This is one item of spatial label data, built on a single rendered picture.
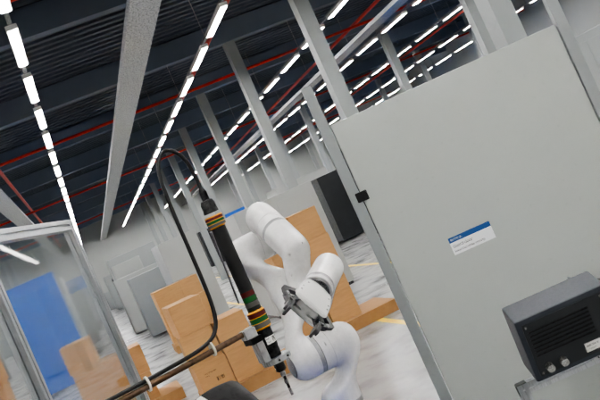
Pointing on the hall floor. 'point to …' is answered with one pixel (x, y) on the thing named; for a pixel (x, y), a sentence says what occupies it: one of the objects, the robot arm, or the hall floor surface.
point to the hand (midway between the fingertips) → (301, 320)
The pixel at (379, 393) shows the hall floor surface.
